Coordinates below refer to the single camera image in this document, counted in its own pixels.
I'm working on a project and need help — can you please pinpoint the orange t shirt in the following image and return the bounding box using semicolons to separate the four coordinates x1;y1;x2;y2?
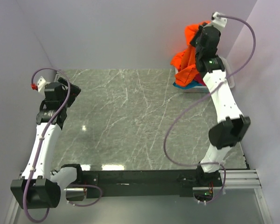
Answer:
170;21;210;87

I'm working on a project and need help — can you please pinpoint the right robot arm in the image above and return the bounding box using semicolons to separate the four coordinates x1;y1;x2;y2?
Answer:
190;22;251;186

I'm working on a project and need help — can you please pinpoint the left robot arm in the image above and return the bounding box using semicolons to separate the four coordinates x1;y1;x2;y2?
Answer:
10;77;84;209

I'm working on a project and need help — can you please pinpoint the magenta t shirt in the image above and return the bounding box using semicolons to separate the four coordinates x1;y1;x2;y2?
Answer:
193;73;205;86

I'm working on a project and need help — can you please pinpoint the white plastic laundry basket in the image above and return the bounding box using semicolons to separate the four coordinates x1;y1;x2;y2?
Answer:
179;56;235;93

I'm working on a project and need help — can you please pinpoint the teal blue t shirt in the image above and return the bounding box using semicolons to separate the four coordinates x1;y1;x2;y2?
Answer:
173;81;206;90

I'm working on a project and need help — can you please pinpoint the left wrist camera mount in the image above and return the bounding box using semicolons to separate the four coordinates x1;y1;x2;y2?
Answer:
31;76;48;96

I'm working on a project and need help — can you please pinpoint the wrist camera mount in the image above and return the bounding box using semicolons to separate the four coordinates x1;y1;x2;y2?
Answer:
210;12;227;32
31;76;48;96

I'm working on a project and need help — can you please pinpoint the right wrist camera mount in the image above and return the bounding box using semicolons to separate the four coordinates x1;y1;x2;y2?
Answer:
210;12;227;32

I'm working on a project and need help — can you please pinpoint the right aluminium rail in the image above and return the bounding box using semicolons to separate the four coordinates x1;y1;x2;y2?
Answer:
193;169;262;190

